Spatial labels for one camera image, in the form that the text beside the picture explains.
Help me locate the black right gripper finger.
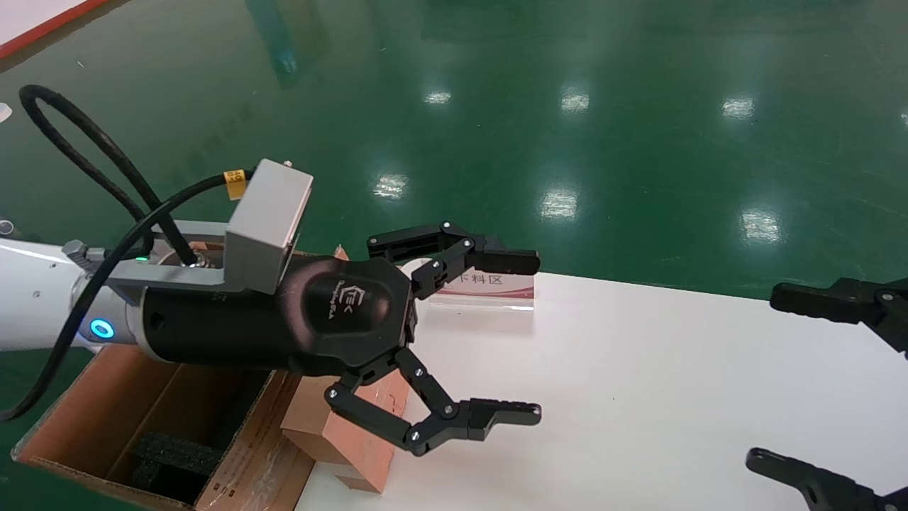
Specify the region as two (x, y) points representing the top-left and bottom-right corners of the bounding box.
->
(770, 277), (908, 356)
(745, 446), (908, 511)

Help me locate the small cardboard box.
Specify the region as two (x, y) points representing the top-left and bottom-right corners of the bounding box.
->
(282, 368), (409, 495)

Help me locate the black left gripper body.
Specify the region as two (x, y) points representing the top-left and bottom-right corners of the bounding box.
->
(140, 255), (417, 375)

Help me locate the black foam insert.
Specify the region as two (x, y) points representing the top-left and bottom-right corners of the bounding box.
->
(128, 432), (229, 505)

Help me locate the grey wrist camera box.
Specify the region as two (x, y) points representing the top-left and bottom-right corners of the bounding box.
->
(105, 159), (314, 295)

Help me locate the large cardboard box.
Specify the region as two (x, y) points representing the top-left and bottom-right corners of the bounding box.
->
(11, 245), (399, 511)

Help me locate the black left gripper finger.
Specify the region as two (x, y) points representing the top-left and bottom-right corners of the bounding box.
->
(367, 221), (541, 300)
(324, 346), (543, 456)

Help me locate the black camera cable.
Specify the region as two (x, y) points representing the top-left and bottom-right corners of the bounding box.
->
(0, 84), (256, 423)

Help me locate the acrylic sign with red print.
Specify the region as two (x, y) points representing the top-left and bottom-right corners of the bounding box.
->
(422, 258), (536, 313)

